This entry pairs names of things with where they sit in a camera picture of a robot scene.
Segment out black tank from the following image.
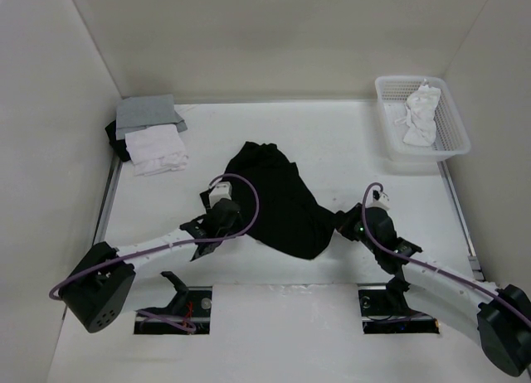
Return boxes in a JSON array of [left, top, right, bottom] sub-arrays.
[[226, 142, 346, 260], [105, 120, 131, 162]]

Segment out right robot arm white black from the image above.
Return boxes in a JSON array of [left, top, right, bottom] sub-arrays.
[[334, 203, 530, 377]]

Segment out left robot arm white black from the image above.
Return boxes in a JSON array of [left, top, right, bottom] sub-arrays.
[[57, 199, 242, 333]]

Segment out white folded tank top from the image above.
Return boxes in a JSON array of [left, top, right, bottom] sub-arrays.
[[125, 124, 188, 176]]

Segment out black folded tank top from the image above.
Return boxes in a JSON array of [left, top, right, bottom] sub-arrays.
[[105, 120, 131, 162]]

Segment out grey folded tank top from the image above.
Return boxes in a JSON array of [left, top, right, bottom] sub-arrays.
[[115, 95, 188, 140]]

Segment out white crumpled tank top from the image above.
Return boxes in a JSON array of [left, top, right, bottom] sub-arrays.
[[394, 79, 441, 148]]

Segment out white plastic laundry basket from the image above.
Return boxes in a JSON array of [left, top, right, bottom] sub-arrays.
[[375, 75, 471, 162]]

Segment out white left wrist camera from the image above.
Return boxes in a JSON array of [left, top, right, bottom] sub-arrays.
[[208, 182, 232, 207]]

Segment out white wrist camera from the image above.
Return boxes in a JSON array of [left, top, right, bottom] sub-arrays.
[[369, 190, 390, 211], [208, 182, 232, 207]]

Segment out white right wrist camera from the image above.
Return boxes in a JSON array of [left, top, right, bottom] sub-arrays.
[[369, 190, 390, 211]]

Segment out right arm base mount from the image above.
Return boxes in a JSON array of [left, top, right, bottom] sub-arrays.
[[358, 285, 440, 335]]

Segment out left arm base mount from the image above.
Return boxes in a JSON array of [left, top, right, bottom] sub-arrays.
[[134, 271, 213, 335]]

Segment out left aluminium table rail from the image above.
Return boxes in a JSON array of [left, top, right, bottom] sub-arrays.
[[91, 156, 122, 245]]

